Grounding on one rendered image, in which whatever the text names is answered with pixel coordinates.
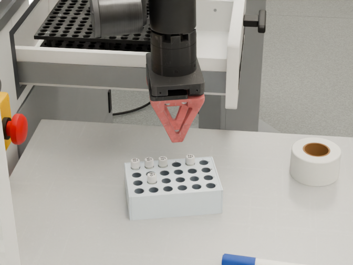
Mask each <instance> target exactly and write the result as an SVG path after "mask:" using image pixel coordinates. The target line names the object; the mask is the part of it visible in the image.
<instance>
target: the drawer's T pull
mask: <svg viewBox="0 0 353 265"><path fill-rule="evenodd" d="M243 26H245V27H258V32H259V33H265V30H266V10H259V15H247V14H245V15H244V18H243Z"/></svg>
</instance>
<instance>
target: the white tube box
mask: <svg viewBox="0 0 353 265"><path fill-rule="evenodd" d="M150 172H154V173H156V174H157V181H156V184H154V185H150V184H148V181H147V175H148V173H150ZM124 177H125V187H126V195H127V203H128V210H129V219H130V221H131V220H144V219H158V218H171V217H184V216H197V215H210V214H217V213H222V211H223V188H222V185H221V182H220V179H219V176H218V173H217V169H216V166H215V163H214V160H213V157H199V158H195V163H194V166H187V165H186V158H184V159H169V160H168V164H167V167H166V168H160V167H159V163H158V160H154V161H153V168H152V169H146V168H145V165H144V161H140V168H139V169H138V170H132V169H131V163H130V162H127V163H124Z"/></svg>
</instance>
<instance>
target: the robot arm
mask: <svg viewBox="0 0 353 265"><path fill-rule="evenodd" d="M89 3H90V16H91V23H92V31H93V34H94V38H95V37H106V36H117V35H129V34H140V33H142V32H143V25H146V24H147V4H146V0H89ZM149 19H150V28H151V33H150V44H151V52H150V53H146V73H147V76H146V80H147V85H148V89H149V97H150V103H151V106H152V108H153V109H154V111H155V113H156V114H157V116H158V117H159V119H160V121H161V123H162V125H163V126H164V128H165V130H166V132H167V134H168V136H169V138H170V139H171V141H172V142H182V141H183V140H184V138H185V136H186V134H187V132H188V130H189V128H190V126H191V124H192V122H193V120H194V119H195V117H196V115H197V113H198V112H199V110H200V108H201V107H202V105H203V103H204V101H205V96H204V92H205V81H204V78H203V75H202V72H201V68H200V65H199V62H198V59H197V56H196V29H195V28H196V0H149ZM170 106H180V107H179V110H178V113H177V115H176V118H174V119H173V118H172V117H171V115H170V112H169V110H168V108H167V107H170ZM175 130H179V131H178V132H176V131H175Z"/></svg>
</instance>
